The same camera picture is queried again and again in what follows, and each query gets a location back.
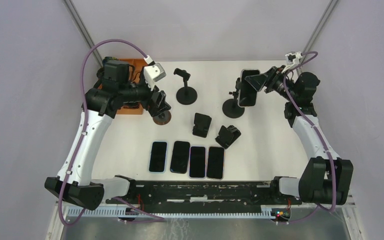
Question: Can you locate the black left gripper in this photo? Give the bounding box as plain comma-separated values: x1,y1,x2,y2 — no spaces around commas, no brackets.
120,72,171,117

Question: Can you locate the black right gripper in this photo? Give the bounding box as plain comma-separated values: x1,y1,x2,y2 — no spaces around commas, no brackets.
245,65,297,102

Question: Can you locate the wood base phone stand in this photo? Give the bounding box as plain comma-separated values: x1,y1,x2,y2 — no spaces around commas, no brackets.
148,110,172,125

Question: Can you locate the clear cased phone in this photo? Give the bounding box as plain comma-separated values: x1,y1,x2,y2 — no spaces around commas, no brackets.
206,146,225,180
238,69,260,108

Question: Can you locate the black round base phone stand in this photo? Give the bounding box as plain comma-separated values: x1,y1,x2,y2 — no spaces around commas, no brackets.
173,68,198,105

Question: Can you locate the black folding phone stand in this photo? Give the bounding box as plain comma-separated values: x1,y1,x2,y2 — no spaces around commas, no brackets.
192,112,212,138

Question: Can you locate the light blue cased phone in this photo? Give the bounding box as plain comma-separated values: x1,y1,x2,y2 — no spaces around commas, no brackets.
148,141,168,173

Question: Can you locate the black cased phone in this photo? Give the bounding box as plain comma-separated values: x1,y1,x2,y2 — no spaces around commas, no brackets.
169,141,191,174

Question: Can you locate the lilac cased phone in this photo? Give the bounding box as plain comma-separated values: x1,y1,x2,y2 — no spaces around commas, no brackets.
188,146,207,179

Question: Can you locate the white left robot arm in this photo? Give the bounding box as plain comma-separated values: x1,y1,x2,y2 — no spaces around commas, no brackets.
44,57,171,211

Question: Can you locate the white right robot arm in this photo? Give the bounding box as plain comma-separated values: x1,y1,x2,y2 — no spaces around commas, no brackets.
241,65,354,207

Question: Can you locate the wooden compartment tray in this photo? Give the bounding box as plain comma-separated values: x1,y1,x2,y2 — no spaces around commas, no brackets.
94,56,147,111

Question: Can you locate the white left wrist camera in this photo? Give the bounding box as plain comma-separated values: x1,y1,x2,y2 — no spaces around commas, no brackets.
143,55,167,90

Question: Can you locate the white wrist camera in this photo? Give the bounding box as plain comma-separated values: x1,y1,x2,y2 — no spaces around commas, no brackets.
143,55,167,90
282,51,303,73

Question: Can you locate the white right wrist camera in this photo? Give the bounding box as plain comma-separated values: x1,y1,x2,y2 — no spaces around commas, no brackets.
282,51,303,73

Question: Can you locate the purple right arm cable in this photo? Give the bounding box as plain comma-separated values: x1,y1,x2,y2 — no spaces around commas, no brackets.
278,51,338,225

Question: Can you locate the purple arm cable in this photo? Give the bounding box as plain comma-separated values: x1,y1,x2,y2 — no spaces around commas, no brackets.
58,39,166,228
278,51,338,225

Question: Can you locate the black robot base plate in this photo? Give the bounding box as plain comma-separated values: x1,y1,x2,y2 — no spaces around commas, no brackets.
121,180,302,217

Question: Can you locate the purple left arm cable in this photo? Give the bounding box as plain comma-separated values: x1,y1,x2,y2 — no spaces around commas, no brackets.
58,39,166,228

